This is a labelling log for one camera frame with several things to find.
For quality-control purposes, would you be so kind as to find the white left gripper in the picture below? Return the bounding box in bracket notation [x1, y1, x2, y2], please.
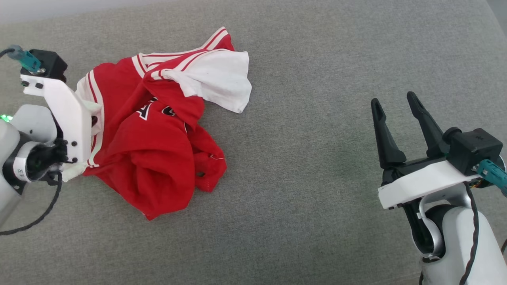
[20, 75, 99, 167]

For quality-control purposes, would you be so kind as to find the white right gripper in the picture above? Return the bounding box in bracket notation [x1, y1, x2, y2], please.
[370, 91, 482, 211]

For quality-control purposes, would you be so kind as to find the red and white jersey garment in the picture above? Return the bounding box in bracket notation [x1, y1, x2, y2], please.
[61, 27, 253, 221]

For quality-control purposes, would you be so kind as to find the grey fabric sofa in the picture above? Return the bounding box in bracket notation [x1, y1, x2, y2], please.
[0, 0, 507, 285]

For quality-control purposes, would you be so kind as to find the teal left camera cable plug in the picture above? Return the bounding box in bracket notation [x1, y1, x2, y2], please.
[8, 44, 43, 75]

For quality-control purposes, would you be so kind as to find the teal camera cable plug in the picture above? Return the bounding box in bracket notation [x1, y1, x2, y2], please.
[8, 44, 43, 75]
[475, 159, 507, 198]

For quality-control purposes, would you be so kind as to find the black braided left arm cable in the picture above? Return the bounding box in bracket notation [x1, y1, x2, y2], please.
[0, 169, 63, 236]

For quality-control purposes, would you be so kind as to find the teal right camera cable plug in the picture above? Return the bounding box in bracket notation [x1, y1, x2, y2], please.
[475, 159, 507, 198]

